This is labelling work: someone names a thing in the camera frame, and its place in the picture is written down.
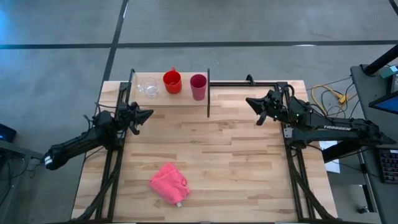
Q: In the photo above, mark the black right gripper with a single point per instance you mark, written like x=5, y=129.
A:
x=273, y=107

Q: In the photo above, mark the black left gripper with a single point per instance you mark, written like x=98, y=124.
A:
x=132, y=113

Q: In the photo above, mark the clear glass cup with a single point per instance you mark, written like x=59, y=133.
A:
x=150, y=90

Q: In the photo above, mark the red plastic mug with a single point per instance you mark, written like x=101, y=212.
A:
x=172, y=87

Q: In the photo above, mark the pink plastic cup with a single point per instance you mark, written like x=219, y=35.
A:
x=198, y=91

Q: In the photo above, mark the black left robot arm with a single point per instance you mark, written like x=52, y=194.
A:
x=77, y=144

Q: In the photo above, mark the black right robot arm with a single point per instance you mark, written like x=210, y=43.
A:
x=326, y=130

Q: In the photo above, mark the black clamp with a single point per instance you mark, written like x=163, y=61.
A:
x=249, y=79

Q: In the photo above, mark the pink cloth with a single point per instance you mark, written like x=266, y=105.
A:
x=169, y=183

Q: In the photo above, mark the black beam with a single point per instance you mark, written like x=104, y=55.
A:
x=339, y=154

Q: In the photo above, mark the white paper sheet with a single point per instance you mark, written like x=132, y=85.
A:
x=332, y=168

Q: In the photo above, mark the dark grey desk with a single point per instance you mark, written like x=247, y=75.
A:
x=363, y=93

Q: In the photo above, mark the dark side stand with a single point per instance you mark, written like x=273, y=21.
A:
x=18, y=151

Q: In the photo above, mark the monitor with blue screen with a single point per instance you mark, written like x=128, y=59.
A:
x=388, y=104

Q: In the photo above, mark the black pole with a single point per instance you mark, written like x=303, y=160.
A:
x=382, y=60

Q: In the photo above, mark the black wedge stand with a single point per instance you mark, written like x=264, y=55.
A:
x=388, y=140

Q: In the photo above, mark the teal box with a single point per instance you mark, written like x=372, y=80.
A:
x=390, y=71

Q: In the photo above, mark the black device with blue light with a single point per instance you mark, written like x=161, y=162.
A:
x=7, y=133

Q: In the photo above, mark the black keyboard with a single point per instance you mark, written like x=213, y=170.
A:
x=390, y=166

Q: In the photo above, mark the black caster wheel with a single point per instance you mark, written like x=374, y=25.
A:
x=363, y=210

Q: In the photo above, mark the silver bracket plate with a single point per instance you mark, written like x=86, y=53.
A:
x=287, y=133

